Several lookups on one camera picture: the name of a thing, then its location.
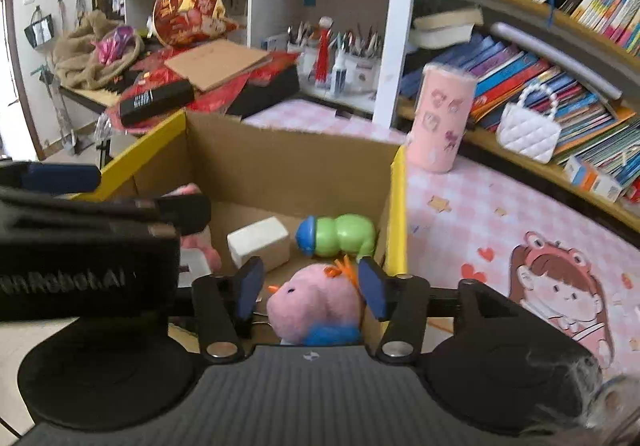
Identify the green toy figure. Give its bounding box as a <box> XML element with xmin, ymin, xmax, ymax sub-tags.
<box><xmin>295</xmin><ymin>213</ymin><xmax>378</xmax><ymax>260</ymax></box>

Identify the pink plush with orange hair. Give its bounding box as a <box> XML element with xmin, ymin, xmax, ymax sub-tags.
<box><xmin>267</xmin><ymin>255</ymin><xmax>363</xmax><ymax>345</ymax></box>

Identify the pink plush pig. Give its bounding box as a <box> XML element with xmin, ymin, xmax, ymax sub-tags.
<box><xmin>167</xmin><ymin>183</ymin><xmax>222</xmax><ymax>273</ymax></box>

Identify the white eraser block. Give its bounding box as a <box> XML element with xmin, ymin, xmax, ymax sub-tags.
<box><xmin>227</xmin><ymin>217</ymin><xmax>291</xmax><ymax>272</ymax></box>

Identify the yellow cardboard box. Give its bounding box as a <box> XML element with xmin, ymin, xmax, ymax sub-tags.
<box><xmin>69</xmin><ymin>108</ymin><xmax>409</xmax><ymax>352</ymax></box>

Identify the beige fuzzy blanket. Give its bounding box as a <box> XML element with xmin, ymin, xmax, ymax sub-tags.
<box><xmin>52</xmin><ymin>10</ymin><xmax>143</xmax><ymax>90</ymax></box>

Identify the pink checked desk mat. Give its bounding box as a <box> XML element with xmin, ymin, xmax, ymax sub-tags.
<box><xmin>242</xmin><ymin>97</ymin><xmax>640</xmax><ymax>382</ymax></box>

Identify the long black box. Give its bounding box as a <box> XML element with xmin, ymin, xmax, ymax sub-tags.
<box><xmin>118</xmin><ymin>80</ymin><xmax>195</xmax><ymax>127</ymax></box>

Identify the pink cylindrical cup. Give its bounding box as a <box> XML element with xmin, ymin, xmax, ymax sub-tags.
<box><xmin>406</xmin><ymin>63</ymin><xmax>477</xmax><ymax>173</ymax></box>

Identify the brown cardboard sheet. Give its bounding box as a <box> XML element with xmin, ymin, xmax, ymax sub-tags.
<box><xmin>165</xmin><ymin>39</ymin><xmax>271</xmax><ymax>91</ymax></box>

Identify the white quilted handbag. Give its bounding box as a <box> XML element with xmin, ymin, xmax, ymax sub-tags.
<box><xmin>496</xmin><ymin>82</ymin><xmax>561</xmax><ymax>163</ymax></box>

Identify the orange white small box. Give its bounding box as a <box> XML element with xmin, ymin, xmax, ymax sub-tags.
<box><xmin>564</xmin><ymin>155</ymin><xmax>623</xmax><ymax>203</ymax></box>

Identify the red cartoon paper decoration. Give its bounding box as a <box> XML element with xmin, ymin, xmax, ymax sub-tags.
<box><xmin>152</xmin><ymin>0</ymin><xmax>239</xmax><ymax>47</ymax></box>

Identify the pen holder with pens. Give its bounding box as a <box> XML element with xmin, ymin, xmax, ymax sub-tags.
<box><xmin>286</xmin><ymin>16</ymin><xmax>383</xmax><ymax>96</ymax></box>

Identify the white cubby shelf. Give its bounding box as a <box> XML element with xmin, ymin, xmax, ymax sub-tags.
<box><xmin>124</xmin><ymin>0</ymin><xmax>392</xmax><ymax>113</ymax></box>

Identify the wooden bookshelf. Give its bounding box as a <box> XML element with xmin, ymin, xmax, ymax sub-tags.
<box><xmin>372</xmin><ymin>0</ymin><xmax>640</xmax><ymax>235</ymax></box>

